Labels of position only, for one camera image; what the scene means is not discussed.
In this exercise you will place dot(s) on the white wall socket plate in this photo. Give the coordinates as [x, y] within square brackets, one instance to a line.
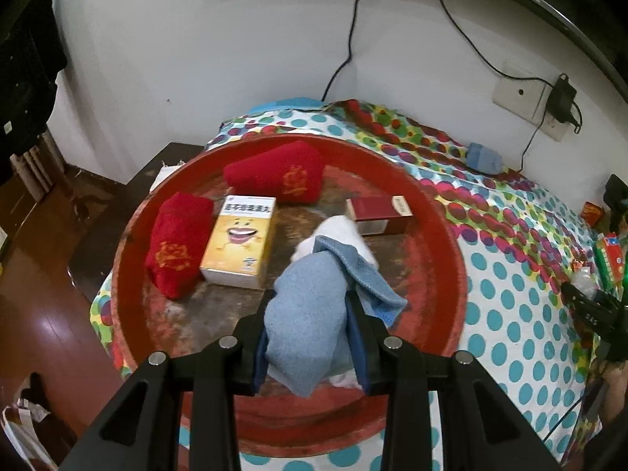
[557, 130]
[520, 95]

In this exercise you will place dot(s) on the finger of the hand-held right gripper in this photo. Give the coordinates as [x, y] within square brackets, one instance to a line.
[576, 293]

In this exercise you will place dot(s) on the person's right forearm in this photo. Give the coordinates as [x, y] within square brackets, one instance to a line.
[615, 392]

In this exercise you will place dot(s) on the yellow medicine box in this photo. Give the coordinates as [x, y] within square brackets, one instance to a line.
[238, 245]

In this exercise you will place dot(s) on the polka dot tablecloth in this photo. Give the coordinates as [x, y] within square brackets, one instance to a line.
[510, 314]

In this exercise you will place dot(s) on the green red snack packet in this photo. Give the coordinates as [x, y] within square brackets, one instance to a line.
[612, 260]

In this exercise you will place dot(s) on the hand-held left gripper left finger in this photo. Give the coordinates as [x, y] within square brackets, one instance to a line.
[260, 368]

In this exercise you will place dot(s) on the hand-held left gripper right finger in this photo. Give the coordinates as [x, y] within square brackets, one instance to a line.
[360, 358]

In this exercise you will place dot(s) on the white crumpled paper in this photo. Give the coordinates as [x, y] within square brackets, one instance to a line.
[164, 176]

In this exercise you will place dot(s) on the blue towel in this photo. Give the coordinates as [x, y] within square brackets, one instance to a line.
[304, 304]

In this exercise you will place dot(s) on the white sock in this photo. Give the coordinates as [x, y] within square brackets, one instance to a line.
[343, 380]

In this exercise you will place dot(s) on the red wrapped candy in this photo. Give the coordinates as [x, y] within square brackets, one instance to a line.
[580, 265]

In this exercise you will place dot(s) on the black charger adapter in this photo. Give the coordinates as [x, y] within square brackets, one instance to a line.
[562, 98]

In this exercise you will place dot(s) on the dark hanging cloth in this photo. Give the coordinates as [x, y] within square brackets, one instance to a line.
[27, 73]

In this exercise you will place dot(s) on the maroon and white box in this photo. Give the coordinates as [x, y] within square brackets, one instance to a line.
[378, 211]

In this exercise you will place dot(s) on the white towel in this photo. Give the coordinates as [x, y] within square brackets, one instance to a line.
[338, 230]

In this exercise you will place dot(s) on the white bag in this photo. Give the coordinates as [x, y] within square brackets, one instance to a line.
[22, 431]

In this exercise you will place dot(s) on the clear plastic bag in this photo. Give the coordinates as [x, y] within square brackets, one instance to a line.
[585, 282]

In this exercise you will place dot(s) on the blue cloth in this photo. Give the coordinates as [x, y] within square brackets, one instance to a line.
[289, 104]

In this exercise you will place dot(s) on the round red tray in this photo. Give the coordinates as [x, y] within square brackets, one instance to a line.
[304, 427]

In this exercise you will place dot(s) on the light blue sock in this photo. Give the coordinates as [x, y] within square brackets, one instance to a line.
[483, 157]

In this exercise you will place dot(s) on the red towel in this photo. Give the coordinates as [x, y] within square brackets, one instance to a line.
[274, 174]
[179, 250]

